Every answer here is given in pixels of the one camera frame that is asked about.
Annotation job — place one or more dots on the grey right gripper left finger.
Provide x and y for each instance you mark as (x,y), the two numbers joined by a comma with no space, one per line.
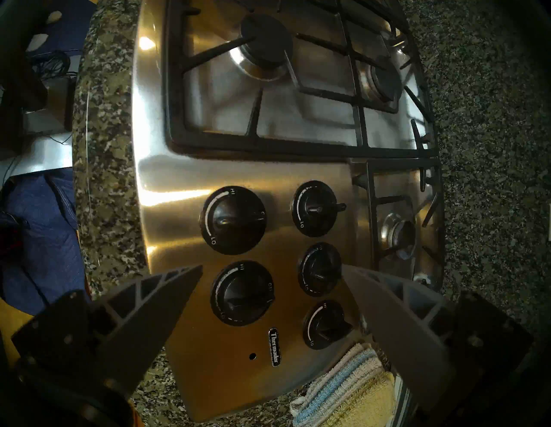
(146,323)

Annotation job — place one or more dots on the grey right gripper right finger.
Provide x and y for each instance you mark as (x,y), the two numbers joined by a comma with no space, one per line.
(400,327)

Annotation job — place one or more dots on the large black stove knob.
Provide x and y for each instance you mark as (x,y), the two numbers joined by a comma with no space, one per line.
(242,292)
(232,219)

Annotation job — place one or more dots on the small black stove knob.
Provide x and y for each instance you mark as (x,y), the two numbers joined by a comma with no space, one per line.
(316,208)
(325,325)
(319,269)

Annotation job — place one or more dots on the black gas stove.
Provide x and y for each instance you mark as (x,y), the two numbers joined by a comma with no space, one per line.
(181,241)

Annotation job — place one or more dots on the folded dishcloth stack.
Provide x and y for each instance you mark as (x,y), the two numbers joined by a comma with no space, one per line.
(344,391)

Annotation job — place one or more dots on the small black burner grate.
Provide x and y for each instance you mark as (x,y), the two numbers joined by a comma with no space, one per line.
(372,202)

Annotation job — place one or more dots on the large black burner grate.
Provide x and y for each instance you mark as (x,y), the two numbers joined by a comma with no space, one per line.
(258,142)

